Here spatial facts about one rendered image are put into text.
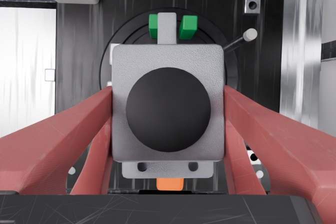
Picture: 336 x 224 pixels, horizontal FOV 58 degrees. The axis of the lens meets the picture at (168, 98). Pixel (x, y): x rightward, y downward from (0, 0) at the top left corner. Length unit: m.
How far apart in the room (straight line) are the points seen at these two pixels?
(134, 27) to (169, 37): 0.15
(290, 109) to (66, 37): 0.25
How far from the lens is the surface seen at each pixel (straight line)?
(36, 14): 0.41
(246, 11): 0.33
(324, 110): 0.49
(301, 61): 0.37
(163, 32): 0.16
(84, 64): 0.33
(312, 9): 0.38
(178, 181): 0.23
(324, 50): 0.43
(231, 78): 0.31
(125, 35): 0.31
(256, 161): 0.33
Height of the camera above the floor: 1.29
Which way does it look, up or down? 88 degrees down
